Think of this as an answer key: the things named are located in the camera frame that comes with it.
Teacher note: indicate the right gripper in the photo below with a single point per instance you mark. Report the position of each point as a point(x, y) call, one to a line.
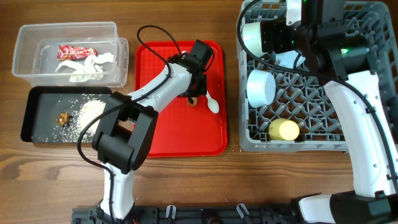
point(277, 29)

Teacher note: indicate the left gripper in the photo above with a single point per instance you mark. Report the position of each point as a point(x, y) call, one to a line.
point(201, 91)

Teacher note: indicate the brown carrot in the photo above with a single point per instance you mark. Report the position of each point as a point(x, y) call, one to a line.
point(192, 101)

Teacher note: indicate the white plastic spoon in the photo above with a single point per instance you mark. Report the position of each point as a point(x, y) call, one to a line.
point(212, 104)

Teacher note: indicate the mint green bowl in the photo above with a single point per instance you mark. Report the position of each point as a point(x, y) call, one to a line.
point(253, 38)

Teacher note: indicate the large pale blue plate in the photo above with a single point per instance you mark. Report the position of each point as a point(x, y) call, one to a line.
point(287, 59)

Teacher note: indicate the light blue bowl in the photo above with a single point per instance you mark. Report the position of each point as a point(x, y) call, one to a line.
point(261, 88)

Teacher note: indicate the yellow plastic cup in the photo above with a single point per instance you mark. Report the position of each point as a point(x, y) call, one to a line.
point(284, 129)

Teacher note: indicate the white rice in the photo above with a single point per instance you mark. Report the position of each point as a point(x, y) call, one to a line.
point(83, 107)

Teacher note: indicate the white tissue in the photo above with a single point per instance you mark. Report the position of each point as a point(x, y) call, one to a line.
point(90, 70)

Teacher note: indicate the red snack wrapper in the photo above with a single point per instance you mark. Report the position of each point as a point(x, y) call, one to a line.
point(68, 52)

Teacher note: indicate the brown food scrap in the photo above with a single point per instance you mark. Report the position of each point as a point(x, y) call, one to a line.
point(63, 119)

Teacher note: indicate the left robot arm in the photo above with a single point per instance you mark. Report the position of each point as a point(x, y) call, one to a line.
point(126, 127)

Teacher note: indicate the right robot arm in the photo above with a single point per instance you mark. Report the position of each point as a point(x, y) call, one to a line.
point(347, 66)

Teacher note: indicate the grey dishwasher rack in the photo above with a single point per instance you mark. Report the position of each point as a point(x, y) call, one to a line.
point(304, 101)

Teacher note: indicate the clear plastic waste bin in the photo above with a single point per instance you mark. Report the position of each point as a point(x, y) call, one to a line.
point(35, 55)

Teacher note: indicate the red serving tray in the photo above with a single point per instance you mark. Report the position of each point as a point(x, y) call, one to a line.
point(183, 130)

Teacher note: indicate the black plastic tray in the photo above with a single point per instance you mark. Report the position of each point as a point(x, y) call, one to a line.
point(33, 104)

